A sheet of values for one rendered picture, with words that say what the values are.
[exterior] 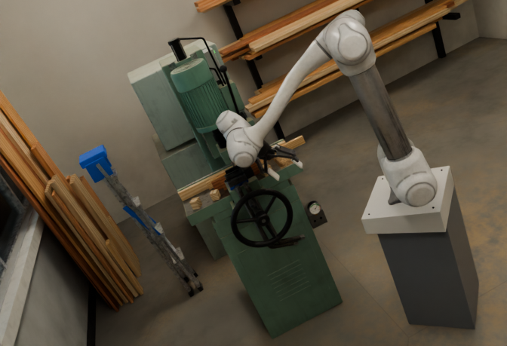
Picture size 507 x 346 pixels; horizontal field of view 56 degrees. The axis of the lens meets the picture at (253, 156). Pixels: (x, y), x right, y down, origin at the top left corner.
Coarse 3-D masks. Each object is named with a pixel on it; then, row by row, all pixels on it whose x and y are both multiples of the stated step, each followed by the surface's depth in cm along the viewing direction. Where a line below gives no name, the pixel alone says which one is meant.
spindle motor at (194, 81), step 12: (192, 60) 224; (204, 60) 216; (180, 72) 211; (192, 72) 210; (204, 72) 214; (180, 84) 213; (192, 84) 212; (204, 84) 215; (216, 84) 222; (180, 96) 221; (192, 96) 215; (204, 96) 216; (216, 96) 219; (192, 108) 219; (204, 108) 217; (216, 108) 219; (192, 120) 224; (204, 120) 220; (216, 120) 221; (204, 132) 223
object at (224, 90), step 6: (234, 84) 243; (222, 90) 243; (228, 90) 243; (234, 90) 244; (228, 96) 244; (240, 96) 246; (228, 102) 245; (240, 102) 247; (234, 108) 247; (240, 108) 248
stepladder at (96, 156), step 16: (80, 160) 280; (96, 160) 278; (96, 176) 280; (112, 176) 285; (112, 192) 286; (128, 192) 304; (128, 208) 291; (144, 224) 298; (160, 224) 317; (160, 240) 303; (176, 256) 310; (176, 272) 313; (192, 272) 336
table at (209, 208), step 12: (276, 168) 231; (288, 168) 228; (264, 180) 227; (276, 180) 229; (204, 192) 238; (228, 192) 228; (204, 204) 227; (216, 204) 225; (228, 204) 227; (192, 216) 224; (204, 216) 226
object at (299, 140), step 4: (300, 136) 242; (292, 140) 242; (296, 140) 242; (300, 140) 242; (304, 140) 243; (284, 144) 242; (288, 144) 242; (292, 144) 242; (296, 144) 243; (300, 144) 243; (288, 148) 242; (292, 148) 243; (260, 160) 241; (212, 180) 238; (208, 184) 238
